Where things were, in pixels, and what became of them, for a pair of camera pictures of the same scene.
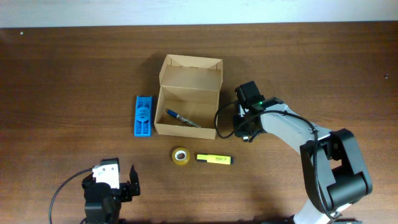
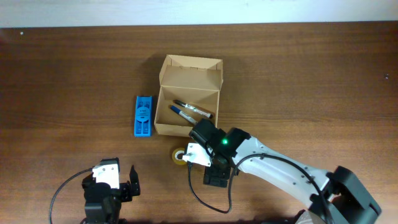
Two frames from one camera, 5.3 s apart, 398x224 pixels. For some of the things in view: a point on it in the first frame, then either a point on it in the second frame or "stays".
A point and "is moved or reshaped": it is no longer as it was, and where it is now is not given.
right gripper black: [238, 129] -> [222, 173]
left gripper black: [125, 187] stays
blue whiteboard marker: [177, 116] is moved or reshaped
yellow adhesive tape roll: [181, 156] stays
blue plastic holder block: [143, 116] stays
